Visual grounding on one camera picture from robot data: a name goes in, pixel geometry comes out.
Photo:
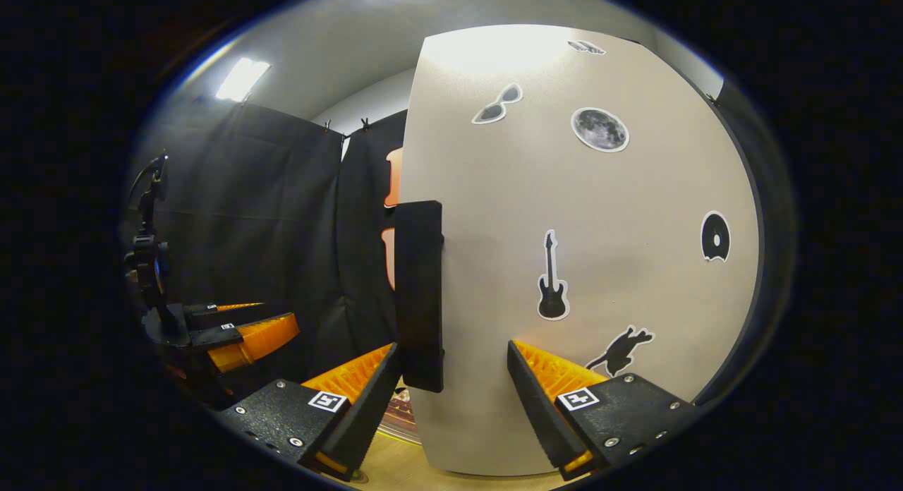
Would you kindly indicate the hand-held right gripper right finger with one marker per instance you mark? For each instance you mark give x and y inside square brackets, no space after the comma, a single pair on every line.
[536,406]

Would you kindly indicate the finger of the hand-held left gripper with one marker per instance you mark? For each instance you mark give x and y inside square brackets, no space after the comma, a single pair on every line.
[204,310]
[261,336]

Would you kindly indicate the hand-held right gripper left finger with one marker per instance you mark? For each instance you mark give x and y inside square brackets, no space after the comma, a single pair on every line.
[367,403]

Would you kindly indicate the beige cabinet door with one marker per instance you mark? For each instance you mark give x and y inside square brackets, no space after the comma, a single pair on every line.
[600,216]

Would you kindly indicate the book with reddish cover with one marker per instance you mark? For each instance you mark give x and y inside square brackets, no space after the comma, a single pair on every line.
[402,413]

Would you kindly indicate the narrow ceiling light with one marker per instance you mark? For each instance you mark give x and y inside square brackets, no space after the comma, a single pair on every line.
[242,80]

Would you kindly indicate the row of black cloth clips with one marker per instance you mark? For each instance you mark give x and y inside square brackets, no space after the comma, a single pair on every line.
[365,123]

